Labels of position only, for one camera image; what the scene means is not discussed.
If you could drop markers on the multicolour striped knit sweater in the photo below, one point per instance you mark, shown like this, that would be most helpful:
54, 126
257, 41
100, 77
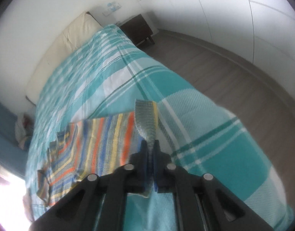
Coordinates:
94, 146

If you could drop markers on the dark wooden nightstand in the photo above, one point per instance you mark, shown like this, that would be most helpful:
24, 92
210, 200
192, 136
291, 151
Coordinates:
137, 30

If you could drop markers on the blue curtain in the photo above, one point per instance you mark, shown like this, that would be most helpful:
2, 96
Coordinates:
12, 158

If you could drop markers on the wall socket panel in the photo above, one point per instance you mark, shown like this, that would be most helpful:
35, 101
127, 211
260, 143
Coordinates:
111, 7

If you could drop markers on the teal white plaid bedspread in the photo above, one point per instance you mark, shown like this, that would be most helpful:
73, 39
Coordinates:
108, 74

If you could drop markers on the cream padded headboard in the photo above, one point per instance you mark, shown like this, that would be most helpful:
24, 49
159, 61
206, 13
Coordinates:
74, 36

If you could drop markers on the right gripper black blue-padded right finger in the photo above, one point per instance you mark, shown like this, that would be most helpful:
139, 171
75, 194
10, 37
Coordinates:
202, 202

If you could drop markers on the white wardrobe doors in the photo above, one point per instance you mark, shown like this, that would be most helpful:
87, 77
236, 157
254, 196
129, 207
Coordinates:
247, 28

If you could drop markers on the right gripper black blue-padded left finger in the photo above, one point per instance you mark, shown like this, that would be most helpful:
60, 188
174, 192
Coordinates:
98, 202

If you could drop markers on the pile of clothes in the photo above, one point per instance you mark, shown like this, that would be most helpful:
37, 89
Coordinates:
24, 128

